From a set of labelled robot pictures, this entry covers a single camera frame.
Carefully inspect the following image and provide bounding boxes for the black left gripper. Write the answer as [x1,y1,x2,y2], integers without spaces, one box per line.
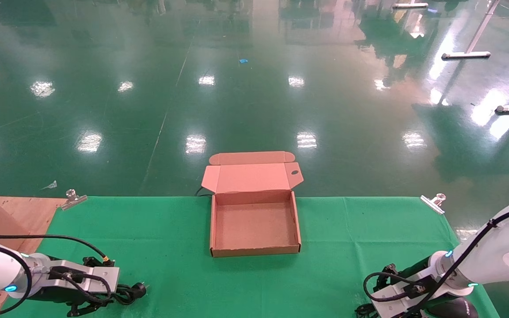
[29,256,120,318]

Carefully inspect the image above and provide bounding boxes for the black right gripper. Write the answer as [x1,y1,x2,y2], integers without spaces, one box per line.
[355,257,437,318]

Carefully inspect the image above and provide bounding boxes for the black power plug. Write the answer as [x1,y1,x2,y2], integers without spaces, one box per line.
[112,283,148,306]

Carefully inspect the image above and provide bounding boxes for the open shallow cardboard box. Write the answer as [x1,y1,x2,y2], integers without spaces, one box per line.
[201,151,304,258]

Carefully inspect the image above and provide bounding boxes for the green tablecloth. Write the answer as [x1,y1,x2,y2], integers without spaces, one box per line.
[0,197,500,318]

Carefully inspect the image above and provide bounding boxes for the silver binder clip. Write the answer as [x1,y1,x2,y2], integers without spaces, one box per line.
[420,193,447,215]
[60,189,88,211]

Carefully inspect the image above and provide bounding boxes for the brown cardboard board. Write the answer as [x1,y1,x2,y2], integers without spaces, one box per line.
[0,183,68,318]

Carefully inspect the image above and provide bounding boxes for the white desk with legs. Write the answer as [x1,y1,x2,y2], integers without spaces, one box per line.
[441,0,509,114]

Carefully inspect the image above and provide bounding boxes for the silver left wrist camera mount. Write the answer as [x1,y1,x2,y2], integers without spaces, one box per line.
[49,264,121,295]

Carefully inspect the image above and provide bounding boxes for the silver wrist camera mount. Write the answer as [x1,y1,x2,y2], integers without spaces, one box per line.
[371,273,439,318]
[49,264,121,295]

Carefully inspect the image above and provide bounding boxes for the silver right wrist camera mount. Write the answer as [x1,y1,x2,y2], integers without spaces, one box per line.
[371,273,439,318]

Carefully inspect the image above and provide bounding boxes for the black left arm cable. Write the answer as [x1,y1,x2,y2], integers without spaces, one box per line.
[0,233,116,318]

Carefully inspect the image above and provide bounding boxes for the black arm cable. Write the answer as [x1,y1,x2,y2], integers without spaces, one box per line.
[0,233,116,318]
[363,205,509,318]

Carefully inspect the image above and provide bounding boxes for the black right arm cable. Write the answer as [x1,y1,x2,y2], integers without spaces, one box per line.
[363,205,509,318]

